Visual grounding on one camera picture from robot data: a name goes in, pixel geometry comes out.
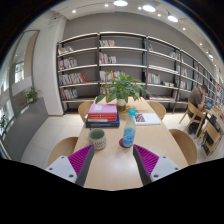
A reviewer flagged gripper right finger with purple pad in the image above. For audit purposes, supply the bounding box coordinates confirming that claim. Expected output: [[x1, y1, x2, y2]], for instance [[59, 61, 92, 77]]
[[133, 144, 180, 185]]

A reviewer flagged clear water bottle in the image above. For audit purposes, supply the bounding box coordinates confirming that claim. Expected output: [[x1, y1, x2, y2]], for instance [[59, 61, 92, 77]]
[[123, 109, 136, 148]]

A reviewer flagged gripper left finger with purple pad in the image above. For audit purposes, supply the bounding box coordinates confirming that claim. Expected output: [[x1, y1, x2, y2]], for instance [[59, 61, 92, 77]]
[[46, 145, 94, 186]]

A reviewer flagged pink top book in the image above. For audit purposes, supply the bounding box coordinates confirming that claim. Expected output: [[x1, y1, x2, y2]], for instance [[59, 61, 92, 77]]
[[88, 104, 117, 114]]

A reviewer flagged potted green plant on table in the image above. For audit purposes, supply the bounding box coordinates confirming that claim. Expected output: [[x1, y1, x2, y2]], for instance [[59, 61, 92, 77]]
[[95, 73, 150, 111]]

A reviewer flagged wooden chair far right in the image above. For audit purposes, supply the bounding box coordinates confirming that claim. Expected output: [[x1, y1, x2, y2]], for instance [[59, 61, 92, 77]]
[[202, 122, 221, 156]]

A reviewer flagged wooden chair back left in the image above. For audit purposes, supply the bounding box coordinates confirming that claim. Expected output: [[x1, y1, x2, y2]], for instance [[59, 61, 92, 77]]
[[78, 101, 93, 121]]

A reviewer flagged laptop on far table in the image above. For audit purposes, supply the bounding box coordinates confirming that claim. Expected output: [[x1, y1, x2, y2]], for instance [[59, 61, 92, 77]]
[[205, 101, 213, 110]]

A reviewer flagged wooden chair under person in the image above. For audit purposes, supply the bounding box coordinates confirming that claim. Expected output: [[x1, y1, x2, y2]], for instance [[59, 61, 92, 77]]
[[180, 102, 205, 137]]

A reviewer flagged round red coaster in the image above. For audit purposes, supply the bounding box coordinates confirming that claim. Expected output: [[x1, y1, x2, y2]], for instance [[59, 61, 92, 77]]
[[119, 138, 127, 148]]

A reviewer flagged green patterned ceramic cup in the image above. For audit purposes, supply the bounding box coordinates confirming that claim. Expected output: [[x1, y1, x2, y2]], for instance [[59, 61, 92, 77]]
[[88, 128, 106, 150]]

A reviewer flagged long wooden table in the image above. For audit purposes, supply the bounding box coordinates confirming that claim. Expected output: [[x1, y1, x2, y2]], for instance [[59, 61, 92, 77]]
[[84, 97, 188, 190]]

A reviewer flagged seated person in brown shirt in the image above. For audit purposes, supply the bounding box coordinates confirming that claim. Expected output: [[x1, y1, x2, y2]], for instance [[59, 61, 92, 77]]
[[188, 85, 208, 134]]

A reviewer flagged wooden chair front right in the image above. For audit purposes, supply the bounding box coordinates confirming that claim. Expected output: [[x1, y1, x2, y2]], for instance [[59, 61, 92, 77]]
[[170, 129, 198, 165]]

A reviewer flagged large grey bookshelf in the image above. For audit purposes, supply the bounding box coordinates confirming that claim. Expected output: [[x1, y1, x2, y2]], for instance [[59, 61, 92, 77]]
[[57, 31, 223, 112]]

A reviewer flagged red middle book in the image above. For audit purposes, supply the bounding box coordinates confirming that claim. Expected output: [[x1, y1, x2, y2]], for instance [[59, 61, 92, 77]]
[[88, 114, 117, 122]]

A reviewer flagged potted plant by window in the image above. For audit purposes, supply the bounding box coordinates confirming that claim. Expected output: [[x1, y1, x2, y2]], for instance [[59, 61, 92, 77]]
[[26, 87, 41, 104]]

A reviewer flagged dark blue bottom book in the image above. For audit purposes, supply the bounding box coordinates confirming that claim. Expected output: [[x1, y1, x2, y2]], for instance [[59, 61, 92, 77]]
[[85, 117, 120, 128]]

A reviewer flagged potted plant lower left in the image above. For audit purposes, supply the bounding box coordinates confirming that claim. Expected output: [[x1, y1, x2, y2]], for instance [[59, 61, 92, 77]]
[[0, 114, 8, 133]]

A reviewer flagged wooden chair front left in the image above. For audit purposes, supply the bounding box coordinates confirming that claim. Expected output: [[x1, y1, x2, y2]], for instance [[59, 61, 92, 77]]
[[48, 137, 78, 165]]

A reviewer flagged open magazine on table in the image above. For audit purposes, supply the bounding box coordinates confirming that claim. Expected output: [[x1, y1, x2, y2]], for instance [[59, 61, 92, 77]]
[[135, 113, 161, 125]]

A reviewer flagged wooden chair back right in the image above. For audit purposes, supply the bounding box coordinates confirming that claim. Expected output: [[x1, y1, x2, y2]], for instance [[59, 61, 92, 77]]
[[148, 101, 166, 119]]

